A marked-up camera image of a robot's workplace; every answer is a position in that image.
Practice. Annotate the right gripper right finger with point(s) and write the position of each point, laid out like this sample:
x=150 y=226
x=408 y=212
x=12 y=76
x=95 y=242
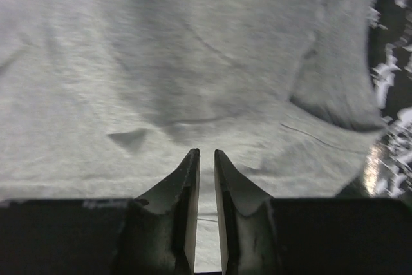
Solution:
x=260 y=234

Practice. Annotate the grey t shirt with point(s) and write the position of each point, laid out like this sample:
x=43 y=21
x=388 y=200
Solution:
x=103 y=98

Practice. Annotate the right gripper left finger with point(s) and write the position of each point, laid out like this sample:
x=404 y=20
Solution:
x=154 y=233

